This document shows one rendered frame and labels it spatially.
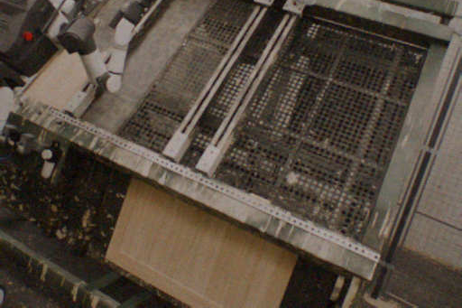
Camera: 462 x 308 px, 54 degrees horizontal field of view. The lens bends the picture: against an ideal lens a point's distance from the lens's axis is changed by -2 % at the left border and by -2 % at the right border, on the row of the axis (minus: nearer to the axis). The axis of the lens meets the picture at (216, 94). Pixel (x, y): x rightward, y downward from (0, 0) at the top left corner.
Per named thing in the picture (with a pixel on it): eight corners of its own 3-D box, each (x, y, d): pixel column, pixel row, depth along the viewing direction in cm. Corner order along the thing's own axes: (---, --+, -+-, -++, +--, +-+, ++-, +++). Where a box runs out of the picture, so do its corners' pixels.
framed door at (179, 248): (106, 256, 238) (105, 257, 236) (140, 158, 235) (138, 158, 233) (264, 345, 206) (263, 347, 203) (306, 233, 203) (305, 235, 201)
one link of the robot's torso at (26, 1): (10, 58, 174) (61, -14, 185) (-48, 33, 186) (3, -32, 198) (50, 92, 200) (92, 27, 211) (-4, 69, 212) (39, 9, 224)
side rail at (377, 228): (356, 251, 185) (360, 242, 176) (425, 57, 236) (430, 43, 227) (376, 259, 182) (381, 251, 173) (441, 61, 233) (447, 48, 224)
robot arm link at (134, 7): (145, -11, 204) (130, 12, 205) (161, 1, 210) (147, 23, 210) (136, -16, 214) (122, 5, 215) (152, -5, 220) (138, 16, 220)
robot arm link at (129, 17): (142, 19, 209) (128, 40, 210) (142, 19, 219) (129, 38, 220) (121, 4, 206) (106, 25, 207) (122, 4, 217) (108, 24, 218)
